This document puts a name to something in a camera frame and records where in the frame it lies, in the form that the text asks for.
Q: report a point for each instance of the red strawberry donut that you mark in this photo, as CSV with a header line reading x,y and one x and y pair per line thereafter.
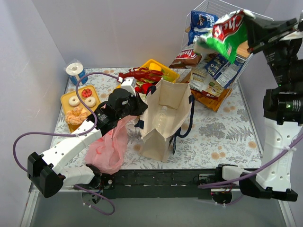
x,y
86,93

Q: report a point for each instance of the white snack packet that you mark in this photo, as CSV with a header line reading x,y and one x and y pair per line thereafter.
x,y
198,80

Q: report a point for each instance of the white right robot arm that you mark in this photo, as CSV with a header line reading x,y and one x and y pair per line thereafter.
x,y
280,42

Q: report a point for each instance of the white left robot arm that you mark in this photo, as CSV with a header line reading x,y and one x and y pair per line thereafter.
x,y
47,170

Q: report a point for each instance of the pink plastic bag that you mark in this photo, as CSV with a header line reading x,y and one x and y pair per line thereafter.
x,y
107,153

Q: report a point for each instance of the toilet paper roll pack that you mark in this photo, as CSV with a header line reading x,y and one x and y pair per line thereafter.
x,y
75,71

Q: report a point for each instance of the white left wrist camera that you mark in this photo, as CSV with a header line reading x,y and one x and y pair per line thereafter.
x,y
129,85

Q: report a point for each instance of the beige canvas tote bag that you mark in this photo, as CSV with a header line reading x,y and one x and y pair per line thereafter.
x,y
177,96

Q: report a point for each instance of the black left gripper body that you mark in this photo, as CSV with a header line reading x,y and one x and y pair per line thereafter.
x,y
138,107

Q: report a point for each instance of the white glazed donut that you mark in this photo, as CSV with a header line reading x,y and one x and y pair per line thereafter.
x,y
90,101
74,101

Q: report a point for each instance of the brown Chula chips bag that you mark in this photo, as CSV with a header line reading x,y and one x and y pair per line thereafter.
x,y
186,59

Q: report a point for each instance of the orange snack bag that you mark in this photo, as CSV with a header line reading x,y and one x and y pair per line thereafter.
x,y
212,95

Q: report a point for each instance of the red toy lobster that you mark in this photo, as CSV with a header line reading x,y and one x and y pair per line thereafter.
x,y
143,75

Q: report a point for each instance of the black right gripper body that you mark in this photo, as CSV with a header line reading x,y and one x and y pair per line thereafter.
x,y
256,31

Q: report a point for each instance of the clear drink bottle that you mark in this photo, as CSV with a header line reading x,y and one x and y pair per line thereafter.
x,y
164,119

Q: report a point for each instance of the blue Kettle chips bag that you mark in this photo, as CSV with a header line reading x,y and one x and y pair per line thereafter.
x,y
222,71

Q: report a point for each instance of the white wire shelf rack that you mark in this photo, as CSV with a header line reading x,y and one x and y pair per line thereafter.
x,y
218,8

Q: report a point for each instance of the blue Doritos chips bag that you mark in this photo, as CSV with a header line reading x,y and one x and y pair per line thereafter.
x,y
201,23

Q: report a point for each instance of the green Chula chips bag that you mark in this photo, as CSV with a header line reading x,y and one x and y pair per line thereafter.
x,y
227,34

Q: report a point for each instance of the orange donut tray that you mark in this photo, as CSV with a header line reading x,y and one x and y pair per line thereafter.
x,y
65,99

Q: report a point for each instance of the red toy chili pepper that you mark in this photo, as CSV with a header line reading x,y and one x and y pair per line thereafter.
x,y
143,88

